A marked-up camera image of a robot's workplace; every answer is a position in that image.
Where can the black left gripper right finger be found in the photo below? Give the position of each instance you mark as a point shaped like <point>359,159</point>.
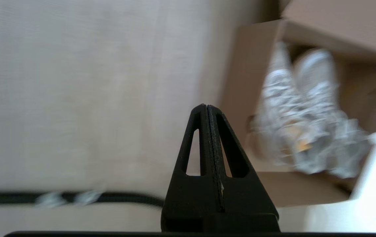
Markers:
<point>244,197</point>

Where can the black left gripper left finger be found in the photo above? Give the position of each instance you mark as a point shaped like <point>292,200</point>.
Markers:
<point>191,197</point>

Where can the white lace-up sneaker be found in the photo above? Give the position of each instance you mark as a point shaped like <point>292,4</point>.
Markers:
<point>326,98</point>
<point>283,108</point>

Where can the brown cardboard shoe box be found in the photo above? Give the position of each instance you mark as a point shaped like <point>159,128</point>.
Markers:
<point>323,33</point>

